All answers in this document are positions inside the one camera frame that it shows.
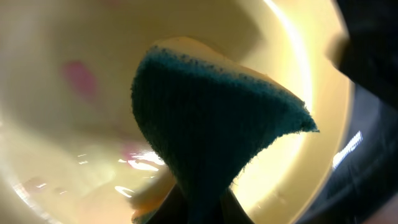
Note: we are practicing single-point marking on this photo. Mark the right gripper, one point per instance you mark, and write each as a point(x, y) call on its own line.
point(369, 56)

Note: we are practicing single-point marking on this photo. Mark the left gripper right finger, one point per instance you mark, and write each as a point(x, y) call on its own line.
point(229, 211)

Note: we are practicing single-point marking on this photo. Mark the yellow plate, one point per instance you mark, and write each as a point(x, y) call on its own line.
point(71, 151)

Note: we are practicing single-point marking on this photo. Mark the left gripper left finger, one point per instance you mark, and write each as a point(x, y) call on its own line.
point(173, 210)

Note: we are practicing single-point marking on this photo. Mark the round black tray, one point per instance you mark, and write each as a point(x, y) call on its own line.
point(367, 177)

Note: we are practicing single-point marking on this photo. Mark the green yellow sponge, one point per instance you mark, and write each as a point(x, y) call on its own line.
point(207, 117)

